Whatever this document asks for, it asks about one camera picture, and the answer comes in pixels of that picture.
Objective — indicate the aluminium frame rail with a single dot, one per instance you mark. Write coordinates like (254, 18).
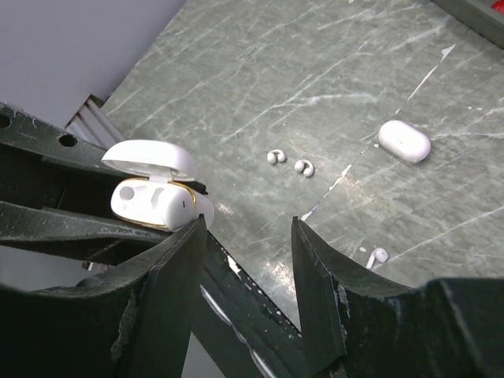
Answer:
(90, 123)

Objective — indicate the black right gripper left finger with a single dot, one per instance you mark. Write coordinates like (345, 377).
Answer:
(133, 320)

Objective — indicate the white oval charging case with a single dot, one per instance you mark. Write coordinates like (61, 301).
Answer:
(404, 141)

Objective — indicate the white square charging case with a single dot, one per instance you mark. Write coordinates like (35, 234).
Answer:
(153, 165)

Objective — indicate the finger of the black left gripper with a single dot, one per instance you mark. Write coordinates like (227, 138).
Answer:
(75, 236)
(35, 136)

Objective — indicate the white clip earbud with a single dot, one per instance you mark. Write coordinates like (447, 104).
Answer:
(304, 167)
(276, 156)

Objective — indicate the white clip earbud left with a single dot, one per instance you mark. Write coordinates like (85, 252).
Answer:
(276, 156)

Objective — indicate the dark grey fruit tray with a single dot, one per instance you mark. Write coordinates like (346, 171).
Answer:
(478, 16)

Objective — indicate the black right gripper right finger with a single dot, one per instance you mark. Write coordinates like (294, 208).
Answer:
(356, 323)

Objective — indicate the white stem earbud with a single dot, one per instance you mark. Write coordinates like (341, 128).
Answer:
(175, 205)
(378, 255)

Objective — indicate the white clip earbud right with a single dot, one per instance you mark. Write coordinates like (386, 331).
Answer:
(304, 167)

